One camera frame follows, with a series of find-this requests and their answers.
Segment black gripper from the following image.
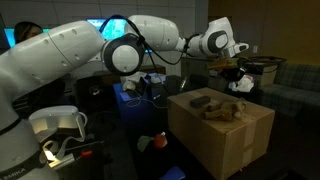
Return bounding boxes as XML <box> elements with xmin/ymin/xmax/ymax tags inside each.
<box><xmin>222</xmin><ymin>59</ymin><xmax>249</xmax><ymax>84</ymax></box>

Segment brown plush toy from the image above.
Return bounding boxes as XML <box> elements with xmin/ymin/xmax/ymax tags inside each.
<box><xmin>201</xmin><ymin>99</ymin><xmax>248</xmax><ymax>122</ymax></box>

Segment blue sponge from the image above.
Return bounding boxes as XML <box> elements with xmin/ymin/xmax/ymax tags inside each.
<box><xmin>159</xmin><ymin>165</ymin><xmax>186</xmax><ymax>180</ymax></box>

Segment large cardboard box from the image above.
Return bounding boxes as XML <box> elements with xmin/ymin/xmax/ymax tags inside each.
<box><xmin>167</xmin><ymin>87</ymin><xmax>276</xmax><ymax>180</ymax></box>

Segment small pale box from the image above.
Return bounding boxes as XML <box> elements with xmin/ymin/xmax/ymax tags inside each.
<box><xmin>148</xmin><ymin>73</ymin><xmax>167</xmax><ymax>85</ymax></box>

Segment wooden cubby shelf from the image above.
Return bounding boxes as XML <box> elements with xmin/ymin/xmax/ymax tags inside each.
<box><xmin>181</xmin><ymin>56</ymin><xmax>280</xmax><ymax>88</ymax></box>

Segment black rectangular case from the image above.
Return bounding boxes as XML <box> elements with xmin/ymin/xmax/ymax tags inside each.
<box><xmin>189</xmin><ymin>95</ymin><xmax>212</xmax><ymax>109</ymax></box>

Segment green plaid sofa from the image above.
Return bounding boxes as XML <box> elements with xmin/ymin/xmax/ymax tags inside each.
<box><xmin>258</xmin><ymin>63</ymin><xmax>320</xmax><ymax>118</ymax></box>

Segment white crumpled bundle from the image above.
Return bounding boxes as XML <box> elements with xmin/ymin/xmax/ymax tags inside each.
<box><xmin>120</xmin><ymin>71</ymin><xmax>148</xmax><ymax>92</ymax></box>

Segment flat pale sheet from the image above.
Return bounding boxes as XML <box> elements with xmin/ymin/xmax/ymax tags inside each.
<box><xmin>119</xmin><ymin>92</ymin><xmax>133</xmax><ymax>102</ymax></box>

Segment green plush piece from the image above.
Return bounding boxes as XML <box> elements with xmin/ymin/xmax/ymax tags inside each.
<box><xmin>136</xmin><ymin>134</ymin><xmax>155</xmax><ymax>153</ymax></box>

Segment black bulky chair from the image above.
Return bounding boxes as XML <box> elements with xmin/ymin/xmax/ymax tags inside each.
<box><xmin>74</xmin><ymin>75</ymin><xmax>113</xmax><ymax>113</ymax></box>

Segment seated person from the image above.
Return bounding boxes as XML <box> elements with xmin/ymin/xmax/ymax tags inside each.
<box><xmin>13</xmin><ymin>21</ymin><xmax>68</xmax><ymax>113</ymax></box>

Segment thin white cable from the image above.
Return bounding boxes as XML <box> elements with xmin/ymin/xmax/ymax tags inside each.
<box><xmin>125</xmin><ymin>94</ymin><xmax>169</xmax><ymax>110</ymax></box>

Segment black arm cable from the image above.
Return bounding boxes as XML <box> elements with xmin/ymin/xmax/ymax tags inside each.
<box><xmin>99</xmin><ymin>13</ymin><xmax>288</xmax><ymax>77</ymax></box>

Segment large wall display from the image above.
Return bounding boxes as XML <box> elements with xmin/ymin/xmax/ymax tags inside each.
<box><xmin>87</xmin><ymin>18</ymin><xmax>153</xmax><ymax>54</ymax></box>

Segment orange-handled screwdriver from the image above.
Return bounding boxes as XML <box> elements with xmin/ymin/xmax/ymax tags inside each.
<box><xmin>73</xmin><ymin>149</ymin><xmax>94</xmax><ymax>158</ymax></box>

